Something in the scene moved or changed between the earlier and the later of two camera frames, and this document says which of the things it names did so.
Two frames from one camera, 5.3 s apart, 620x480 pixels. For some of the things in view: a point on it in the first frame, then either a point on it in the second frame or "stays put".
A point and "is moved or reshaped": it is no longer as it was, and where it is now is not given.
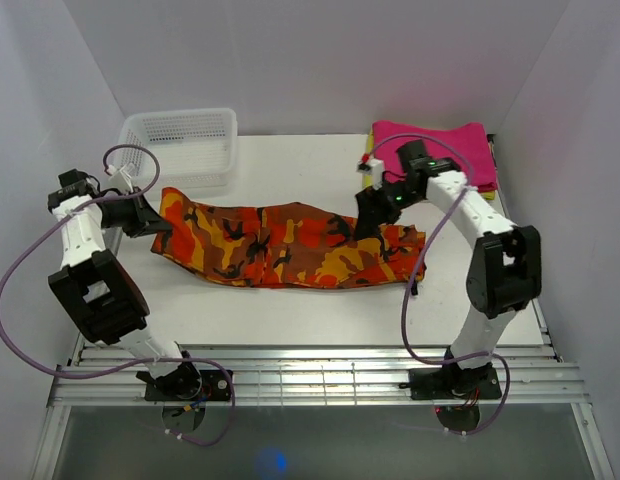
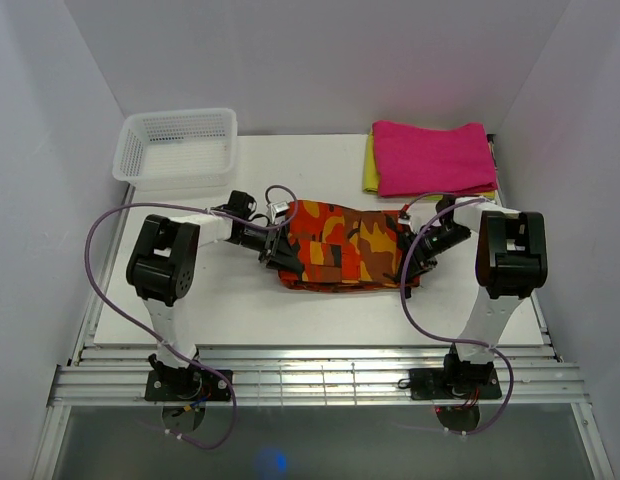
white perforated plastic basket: (195, 149) stays put
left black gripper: (146, 221) -> (278, 252)
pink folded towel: (469, 138) stays put
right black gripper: (368, 222) -> (421, 262)
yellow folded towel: (369, 177) stays put
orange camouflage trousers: (288, 245) is moved or reshaped
